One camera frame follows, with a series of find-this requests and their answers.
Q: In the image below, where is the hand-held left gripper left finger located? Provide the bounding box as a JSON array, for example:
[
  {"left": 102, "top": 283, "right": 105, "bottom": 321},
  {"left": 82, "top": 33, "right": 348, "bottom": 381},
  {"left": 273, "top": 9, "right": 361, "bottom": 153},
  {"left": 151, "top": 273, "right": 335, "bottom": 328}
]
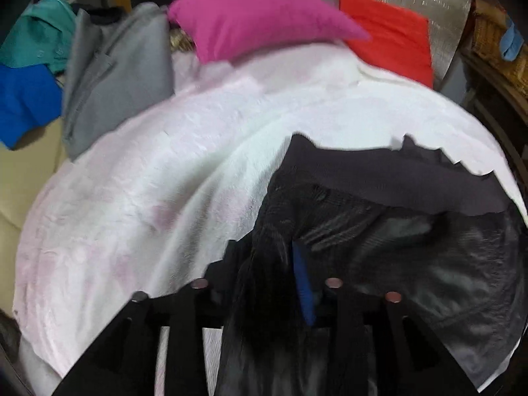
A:
[{"left": 53, "top": 241, "right": 248, "bottom": 396}]

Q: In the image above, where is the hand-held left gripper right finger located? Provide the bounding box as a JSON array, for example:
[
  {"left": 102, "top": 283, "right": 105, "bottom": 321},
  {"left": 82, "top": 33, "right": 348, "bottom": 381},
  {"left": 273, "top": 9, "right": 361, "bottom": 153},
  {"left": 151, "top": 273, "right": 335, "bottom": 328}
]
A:
[{"left": 293, "top": 244, "right": 479, "bottom": 396}]

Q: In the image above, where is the black quilted jacket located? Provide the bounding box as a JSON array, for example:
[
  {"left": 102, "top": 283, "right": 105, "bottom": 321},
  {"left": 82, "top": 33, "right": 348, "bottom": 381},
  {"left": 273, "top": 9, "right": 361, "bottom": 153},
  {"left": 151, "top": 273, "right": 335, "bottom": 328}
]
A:
[{"left": 214, "top": 132, "right": 524, "bottom": 396}]

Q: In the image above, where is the white fluffy blanket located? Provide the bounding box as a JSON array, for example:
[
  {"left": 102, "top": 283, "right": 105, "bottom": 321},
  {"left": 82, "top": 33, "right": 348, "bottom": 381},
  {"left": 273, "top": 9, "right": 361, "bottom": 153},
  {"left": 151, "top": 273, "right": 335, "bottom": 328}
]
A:
[{"left": 12, "top": 45, "right": 528, "bottom": 396}]

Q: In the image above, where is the beige sofa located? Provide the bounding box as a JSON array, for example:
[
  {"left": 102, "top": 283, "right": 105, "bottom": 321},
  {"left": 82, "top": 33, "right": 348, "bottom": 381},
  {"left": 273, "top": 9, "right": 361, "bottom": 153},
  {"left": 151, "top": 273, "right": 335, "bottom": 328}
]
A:
[{"left": 0, "top": 119, "right": 71, "bottom": 314}]

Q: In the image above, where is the grey coat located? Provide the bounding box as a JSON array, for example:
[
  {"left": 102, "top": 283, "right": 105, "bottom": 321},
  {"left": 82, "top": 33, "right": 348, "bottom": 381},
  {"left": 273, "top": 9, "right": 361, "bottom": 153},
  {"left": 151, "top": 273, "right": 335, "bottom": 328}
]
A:
[{"left": 62, "top": 2, "right": 176, "bottom": 161}]

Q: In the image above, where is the red pillow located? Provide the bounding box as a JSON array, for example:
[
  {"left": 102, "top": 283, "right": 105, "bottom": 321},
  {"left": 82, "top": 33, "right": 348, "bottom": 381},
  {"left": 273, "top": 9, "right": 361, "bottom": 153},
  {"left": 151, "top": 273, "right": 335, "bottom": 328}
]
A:
[{"left": 337, "top": 0, "right": 434, "bottom": 89}]

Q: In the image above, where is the wooden shelf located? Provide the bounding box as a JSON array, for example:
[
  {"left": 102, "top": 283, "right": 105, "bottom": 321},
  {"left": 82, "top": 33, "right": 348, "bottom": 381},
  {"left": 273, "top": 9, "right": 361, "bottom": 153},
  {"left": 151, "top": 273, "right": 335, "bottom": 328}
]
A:
[{"left": 458, "top": 45, "right": 528, "bottom": 166}]

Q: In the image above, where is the magenta pillow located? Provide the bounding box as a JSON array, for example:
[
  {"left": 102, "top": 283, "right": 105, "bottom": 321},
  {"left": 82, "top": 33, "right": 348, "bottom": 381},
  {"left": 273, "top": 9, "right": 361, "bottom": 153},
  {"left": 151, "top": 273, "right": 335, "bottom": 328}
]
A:
[{"left": 167, "top": 0, "right": 370, "bottom": 64}]

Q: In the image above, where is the blue jacket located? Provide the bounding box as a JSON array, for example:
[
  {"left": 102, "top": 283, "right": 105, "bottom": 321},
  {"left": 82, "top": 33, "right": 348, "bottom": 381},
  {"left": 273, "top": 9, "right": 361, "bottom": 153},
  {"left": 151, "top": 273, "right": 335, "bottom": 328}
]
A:
[{"left": 0, "top": 64, "right": 62, "bottom": 149}]

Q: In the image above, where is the wicker basket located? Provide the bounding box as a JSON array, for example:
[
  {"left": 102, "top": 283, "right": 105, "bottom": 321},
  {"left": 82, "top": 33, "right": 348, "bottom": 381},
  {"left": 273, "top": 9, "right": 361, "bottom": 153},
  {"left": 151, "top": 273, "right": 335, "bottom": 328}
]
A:
[{"left": 470, "top": 8, "right": 528, "bottom": 91}]

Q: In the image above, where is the light blue cloth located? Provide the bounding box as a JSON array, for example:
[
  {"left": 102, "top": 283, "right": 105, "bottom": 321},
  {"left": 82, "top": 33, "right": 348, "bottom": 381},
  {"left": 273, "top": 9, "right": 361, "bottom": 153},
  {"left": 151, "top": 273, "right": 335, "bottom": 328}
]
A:
[{"left": 499, "top": 20, "right": 524, "bottom": 60}]

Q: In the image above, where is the teal jacket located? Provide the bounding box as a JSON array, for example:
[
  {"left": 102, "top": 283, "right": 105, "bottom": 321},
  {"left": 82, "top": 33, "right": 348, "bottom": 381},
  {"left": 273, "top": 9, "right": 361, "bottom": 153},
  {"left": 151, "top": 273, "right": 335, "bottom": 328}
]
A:
[{"left": 0, "top": 0, "right": 79, "bottom": 75}]

